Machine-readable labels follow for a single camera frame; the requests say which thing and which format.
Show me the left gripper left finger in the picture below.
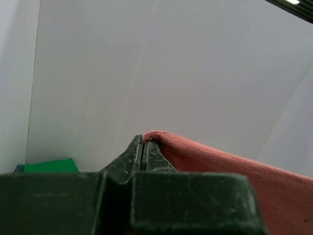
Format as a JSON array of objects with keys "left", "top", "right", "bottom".
[{"left": 100, "top": 135, "right": 143, "bottom": 184}]

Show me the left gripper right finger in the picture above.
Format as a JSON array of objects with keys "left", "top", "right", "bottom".
[{"left": 143, "top": 141, "right": 176, "bottom": 171}]

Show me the red t-shirt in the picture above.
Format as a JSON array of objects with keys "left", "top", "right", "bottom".
[{"left": 142, "top": 128, "right": 313, "bottom": 235}]

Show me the green folded t-shirt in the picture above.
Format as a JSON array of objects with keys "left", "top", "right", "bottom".
[{"left": 22, "top": 159, "right": 79, "bottom": 173}]

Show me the blue folded t-shirt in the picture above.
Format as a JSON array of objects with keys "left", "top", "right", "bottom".
[{"left": 14, "top": 164, "right": 24, "bottom": 173}]

